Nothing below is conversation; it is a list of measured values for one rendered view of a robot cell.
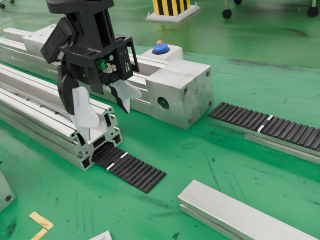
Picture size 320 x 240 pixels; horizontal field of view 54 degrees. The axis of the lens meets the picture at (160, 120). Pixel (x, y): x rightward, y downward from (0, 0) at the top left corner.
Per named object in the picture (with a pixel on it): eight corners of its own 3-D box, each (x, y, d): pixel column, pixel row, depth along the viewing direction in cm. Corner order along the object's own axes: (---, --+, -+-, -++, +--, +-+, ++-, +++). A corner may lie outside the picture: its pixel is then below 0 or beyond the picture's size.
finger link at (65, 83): (64, 117, 45) (62, 55, 42) (58, 115, 45) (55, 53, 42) (91, 111, 48) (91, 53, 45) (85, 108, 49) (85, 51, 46)
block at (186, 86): (220, 100, 69) (217, 60, 64) (186, 130, 62) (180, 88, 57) (187, 91, 75) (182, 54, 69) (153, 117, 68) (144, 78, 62)
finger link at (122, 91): (146, 121, 51) (120, 83, 45) (122, 111, 55) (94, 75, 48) (156, 106, 52) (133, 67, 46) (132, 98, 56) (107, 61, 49)
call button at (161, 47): (172, 51, 82) (171, 44, 81) (162, 57, 80) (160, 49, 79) (160, 48, 84) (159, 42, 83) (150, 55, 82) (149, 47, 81)
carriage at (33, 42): (91, 52, 90) (85, 29, 86) (60, 68, 84) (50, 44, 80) (60, 45, 100) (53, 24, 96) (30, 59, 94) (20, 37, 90)
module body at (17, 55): (181, 95, 73) (176, 62, 69) (153, 117, 68) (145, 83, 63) (19, 48, 122) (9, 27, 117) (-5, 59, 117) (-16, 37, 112)
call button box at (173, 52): (185, 67, 85) (182, 45, 81) (162, 84, 79) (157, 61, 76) (163, 63, 90) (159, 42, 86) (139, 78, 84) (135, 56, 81)
